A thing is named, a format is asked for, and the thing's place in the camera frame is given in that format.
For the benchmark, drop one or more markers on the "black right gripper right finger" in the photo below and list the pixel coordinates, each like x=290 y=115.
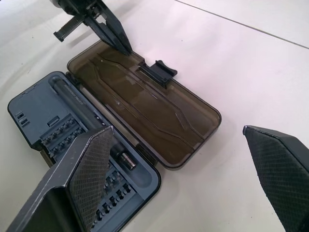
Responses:
x=282 y=174

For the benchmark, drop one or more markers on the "dark screwdriver bit case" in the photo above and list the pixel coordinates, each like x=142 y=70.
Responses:
x=154 y=113

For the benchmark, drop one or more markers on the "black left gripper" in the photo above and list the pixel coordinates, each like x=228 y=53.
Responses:
x=72 y=21

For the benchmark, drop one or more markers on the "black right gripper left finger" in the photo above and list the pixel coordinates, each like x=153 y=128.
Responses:
x=72 y=174

